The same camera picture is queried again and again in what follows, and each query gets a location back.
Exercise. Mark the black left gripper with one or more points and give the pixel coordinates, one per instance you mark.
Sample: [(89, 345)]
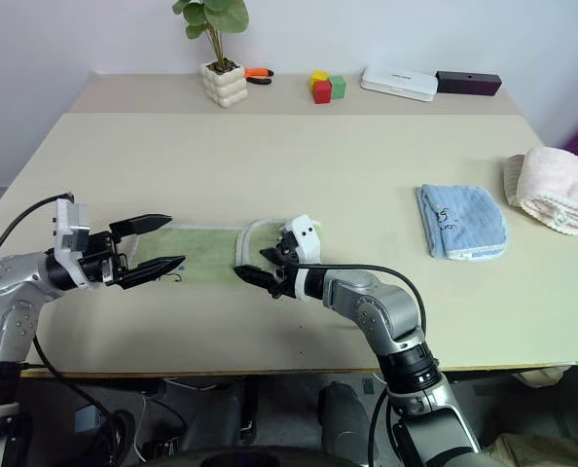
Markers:
[(99, 260)]

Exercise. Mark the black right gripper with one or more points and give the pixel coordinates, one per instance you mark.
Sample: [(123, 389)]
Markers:
[(285, 282)]

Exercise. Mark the green towel with white trim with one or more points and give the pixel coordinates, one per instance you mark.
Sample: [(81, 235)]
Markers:
[(206, 253)]

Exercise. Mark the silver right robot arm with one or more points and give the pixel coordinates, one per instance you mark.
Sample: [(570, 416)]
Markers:
[(391, 311)]

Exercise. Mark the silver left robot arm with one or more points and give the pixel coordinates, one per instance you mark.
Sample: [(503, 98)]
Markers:
[(11, 282)]

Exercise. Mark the folded light blue towel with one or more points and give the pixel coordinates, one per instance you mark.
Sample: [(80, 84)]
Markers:
[(464, 219)]

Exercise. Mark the folded pink towel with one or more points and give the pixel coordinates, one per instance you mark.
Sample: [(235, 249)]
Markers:
[(556, 180)]

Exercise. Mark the white bubble plant pot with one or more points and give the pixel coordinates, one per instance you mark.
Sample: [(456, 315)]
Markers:
[(225, 87)]

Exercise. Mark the red block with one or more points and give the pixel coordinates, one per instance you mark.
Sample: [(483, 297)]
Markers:
[(322, 92)]

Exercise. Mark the small blue box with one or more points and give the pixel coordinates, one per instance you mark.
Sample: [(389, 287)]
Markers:
[(85, 420)]

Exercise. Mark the green block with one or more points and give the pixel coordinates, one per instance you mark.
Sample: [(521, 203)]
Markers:
[(338, 87)]

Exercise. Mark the orange and black pliers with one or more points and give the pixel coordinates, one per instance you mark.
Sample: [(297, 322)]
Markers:
[(257, 73)]

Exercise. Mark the yellow block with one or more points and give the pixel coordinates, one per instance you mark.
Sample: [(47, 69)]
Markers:
[(318, 76)]

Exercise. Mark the flat white box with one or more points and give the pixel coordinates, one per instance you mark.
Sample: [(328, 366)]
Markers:
[(398, 82)]

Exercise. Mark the green leafy plant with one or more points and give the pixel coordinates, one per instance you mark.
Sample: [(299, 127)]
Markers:
[(218, 12)]

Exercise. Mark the dark purple long box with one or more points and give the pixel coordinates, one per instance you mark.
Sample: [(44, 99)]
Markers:
[(469, 82)]

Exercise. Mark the beige cloth bundle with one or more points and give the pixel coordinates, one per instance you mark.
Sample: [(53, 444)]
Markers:
[(539, 377)]

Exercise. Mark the olive fabric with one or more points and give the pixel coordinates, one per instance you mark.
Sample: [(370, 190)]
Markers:
[(542, 452)]

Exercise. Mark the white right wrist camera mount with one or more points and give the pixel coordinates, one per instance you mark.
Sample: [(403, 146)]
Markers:
[(304, 233)]

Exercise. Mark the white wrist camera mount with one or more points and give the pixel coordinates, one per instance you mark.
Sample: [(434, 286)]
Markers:
[(64, 214), (304, 233)]

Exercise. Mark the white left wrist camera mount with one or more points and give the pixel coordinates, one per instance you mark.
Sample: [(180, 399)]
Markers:
[(64, 214)]

